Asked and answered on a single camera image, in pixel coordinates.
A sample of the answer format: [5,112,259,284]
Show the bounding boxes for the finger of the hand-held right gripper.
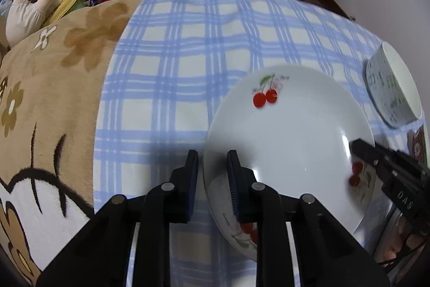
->
[350,138,430,180]

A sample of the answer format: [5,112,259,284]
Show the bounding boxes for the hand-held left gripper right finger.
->
[226,150,392,287]

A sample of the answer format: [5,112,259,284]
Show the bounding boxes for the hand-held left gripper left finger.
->
[35,150,199,287]

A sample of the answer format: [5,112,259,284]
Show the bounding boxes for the small red patterned bowl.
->
[407,126,430,171]

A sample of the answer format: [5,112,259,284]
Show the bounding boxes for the large white printed bowl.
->
[365,41,423,129]

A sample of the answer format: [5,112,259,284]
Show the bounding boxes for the white cherry print plate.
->
[202,65,376,262]

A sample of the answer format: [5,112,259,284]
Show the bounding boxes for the person's right hand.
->
[386,219,425,267]

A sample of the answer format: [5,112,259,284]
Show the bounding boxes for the blue plaid bed cloth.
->
[92,0,430,287]

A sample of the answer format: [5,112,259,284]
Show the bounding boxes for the brown floral blanket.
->
[0,0,148,286]

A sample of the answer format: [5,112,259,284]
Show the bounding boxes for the cream plush doll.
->
[6,0,83,49]

